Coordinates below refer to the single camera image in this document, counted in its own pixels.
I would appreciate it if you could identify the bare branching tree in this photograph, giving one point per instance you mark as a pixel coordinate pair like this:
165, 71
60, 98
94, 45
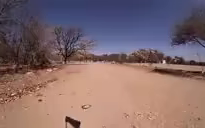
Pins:
67, 43

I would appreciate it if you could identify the distant row of trees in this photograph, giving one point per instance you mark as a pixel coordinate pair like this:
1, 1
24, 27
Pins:
143, 56

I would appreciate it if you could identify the pale stone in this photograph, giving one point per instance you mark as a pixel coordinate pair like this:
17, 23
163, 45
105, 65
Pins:
86, 106

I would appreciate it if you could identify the small white building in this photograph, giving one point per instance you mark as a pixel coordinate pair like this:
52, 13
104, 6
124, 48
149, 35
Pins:
163, 61

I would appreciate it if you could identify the robot's own part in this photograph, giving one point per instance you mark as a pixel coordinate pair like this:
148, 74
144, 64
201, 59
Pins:
72, 122

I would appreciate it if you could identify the thicket of bare bushes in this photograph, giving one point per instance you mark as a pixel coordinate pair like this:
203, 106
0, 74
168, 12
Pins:
20, 46

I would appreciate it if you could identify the tree with thin trunk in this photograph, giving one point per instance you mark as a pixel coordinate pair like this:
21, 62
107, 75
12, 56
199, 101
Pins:
198, 30

